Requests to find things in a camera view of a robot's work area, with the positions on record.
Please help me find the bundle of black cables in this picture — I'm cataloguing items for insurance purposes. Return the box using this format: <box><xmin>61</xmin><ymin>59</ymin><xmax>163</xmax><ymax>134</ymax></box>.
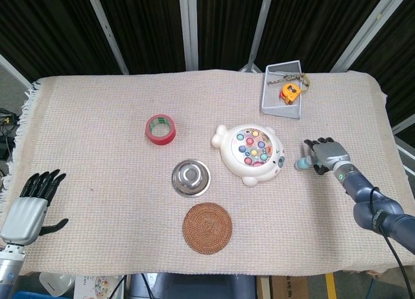
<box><xmin>0</xmin><ymin>107</ymin><xmax>21</xmax><ymax>160</ymax></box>

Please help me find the stainless steel bowl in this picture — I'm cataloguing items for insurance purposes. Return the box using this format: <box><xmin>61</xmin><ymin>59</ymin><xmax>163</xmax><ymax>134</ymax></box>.
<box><xmin>171</xmin><ymin>159</ymin><xmax>211</xmax><ymax>198</ymax></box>

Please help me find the orange tape measure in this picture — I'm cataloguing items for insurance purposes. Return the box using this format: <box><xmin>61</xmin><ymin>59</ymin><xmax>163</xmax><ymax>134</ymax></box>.
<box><xmin>280</xmin><ymin>82</ymin><xmax>302</xmax><ymax>104</ymax></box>

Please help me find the beige woven tablecloth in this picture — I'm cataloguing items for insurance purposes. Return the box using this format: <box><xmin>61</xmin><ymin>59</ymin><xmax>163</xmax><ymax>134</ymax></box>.
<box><xmin>0</xmin><ymin>70</ymin><xmax>411</xmax><ymax>277</ymax></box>

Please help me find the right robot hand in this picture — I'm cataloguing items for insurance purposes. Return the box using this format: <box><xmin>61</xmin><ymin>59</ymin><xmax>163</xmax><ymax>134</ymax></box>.
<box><xmin>303</xmin><ymin>137</ymin><xmax>352</xmax><ymax>176</ymax></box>

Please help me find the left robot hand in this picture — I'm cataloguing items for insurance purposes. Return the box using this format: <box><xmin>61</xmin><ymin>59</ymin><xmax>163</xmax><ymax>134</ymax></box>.
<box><xmin>0</xmin><ymin>169</ymin><xmax>69</xmax><ymax>246</ymax></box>

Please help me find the braided rope cord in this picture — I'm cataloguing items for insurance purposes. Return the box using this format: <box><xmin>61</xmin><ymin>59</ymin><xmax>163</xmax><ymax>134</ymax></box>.
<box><xmin>267</xmin><ymin>73</ymin><xmax>312</xmax><ymax>93</ymax></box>

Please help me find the white wire mesh basket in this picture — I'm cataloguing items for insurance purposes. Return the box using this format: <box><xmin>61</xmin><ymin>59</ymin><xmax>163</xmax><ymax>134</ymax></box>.
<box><xmin>259</xmin><ymin>60</ymin><xmax>303</xmax><ymax>120</ymax></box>

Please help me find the blue plastic bin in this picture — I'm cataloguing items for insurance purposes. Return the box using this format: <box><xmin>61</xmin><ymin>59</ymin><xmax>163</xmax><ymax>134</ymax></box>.
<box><xmin>14</xmin><ymin>290</ymin><xmax>75</xmax><ymax>299</ymax></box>

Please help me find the round woven rattan coaster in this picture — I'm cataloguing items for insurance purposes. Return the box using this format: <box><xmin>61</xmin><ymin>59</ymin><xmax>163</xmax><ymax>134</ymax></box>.
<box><xmin>182</xmin><ymin>202</ymin><xmax>233</xmax><ymax>255</ymax></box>

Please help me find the white whack-a-mole toy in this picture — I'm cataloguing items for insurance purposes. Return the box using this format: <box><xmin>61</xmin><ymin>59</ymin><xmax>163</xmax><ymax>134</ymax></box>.
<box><xmin>211</xmin><ymin>124</ymin><xmax>287</xmax><ymax>187</ymax></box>

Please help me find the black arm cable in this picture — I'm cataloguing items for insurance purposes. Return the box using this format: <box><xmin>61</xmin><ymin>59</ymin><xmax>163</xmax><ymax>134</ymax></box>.
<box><xmin>369</xmin><ymin>186</ymin><xmax>408</xmax><ymax>299</ymax></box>

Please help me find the white metal frame post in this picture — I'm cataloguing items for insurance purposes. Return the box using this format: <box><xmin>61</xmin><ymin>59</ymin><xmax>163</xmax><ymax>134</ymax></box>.
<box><xmin>391</xmin><ymin>114</ymin><xmax>415</xmax><ymax>176</ymax></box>
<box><xmin>240</xmin><ymin>0</ymin><xmax>276</xmax><ymax>73</ymax></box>
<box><xmin>0</xmin><ymin>54</ymin><xmax>33</xmax><ymax>90</ymax></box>
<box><xmin>178</xmin><ymin>0</ymin><xmax>199</xmax><ymax>71</ymax></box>
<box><xmin>330</xmin><ymin>0</ymin><xmax>405</xmax><ymax>73</ymax></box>
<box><xmin>84</xmin><ymin>0</ymin><xmax>130</xmax><ymax>75</ymax></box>

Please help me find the black curtain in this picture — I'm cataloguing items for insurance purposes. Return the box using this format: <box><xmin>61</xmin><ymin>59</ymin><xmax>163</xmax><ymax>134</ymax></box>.
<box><xmin>0</xmin><ymin>0</ymin><xmax>415</xmax><ymax>131</ymax></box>

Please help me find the white plastic box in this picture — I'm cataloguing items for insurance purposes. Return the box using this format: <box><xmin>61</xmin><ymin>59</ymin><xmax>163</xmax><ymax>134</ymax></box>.
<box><xmin>39</xmin><ymin>272</ymin><xmax>77</xmax><ymax>297</ymax></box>

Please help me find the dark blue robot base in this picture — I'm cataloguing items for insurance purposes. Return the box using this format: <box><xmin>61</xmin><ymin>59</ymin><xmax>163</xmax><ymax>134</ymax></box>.
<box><xmin>129</xmin><ymin>272</ymin><xmax>257</xmax><ymax>299</ymax></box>

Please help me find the brown cardboard box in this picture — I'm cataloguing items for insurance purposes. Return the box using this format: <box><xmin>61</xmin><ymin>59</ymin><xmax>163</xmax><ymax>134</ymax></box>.
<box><xmin>270</xmin><ymin>275</ymin><xmax>309</xmax><ymax>299</ymax></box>

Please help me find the teal toy hammer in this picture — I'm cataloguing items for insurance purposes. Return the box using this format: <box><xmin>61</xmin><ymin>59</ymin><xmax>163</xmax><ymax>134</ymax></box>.
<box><xmin>294</xmin><ymin>156</ymin><xmax>327</xmax><ymax>172</ymax></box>

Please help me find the printed toy carton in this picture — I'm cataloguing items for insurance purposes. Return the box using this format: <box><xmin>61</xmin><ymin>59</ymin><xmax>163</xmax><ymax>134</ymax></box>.
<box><xmin>74</xmin><ymin>274</ymin><xmax>126</xmax><ymax>299</ymax></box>

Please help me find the red tape roll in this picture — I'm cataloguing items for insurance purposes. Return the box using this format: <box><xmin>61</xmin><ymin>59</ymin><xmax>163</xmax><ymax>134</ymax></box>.
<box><xmin>145</xmin><ymin>114</ymin><xmax>177</xmax><ymax>147</ymax></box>

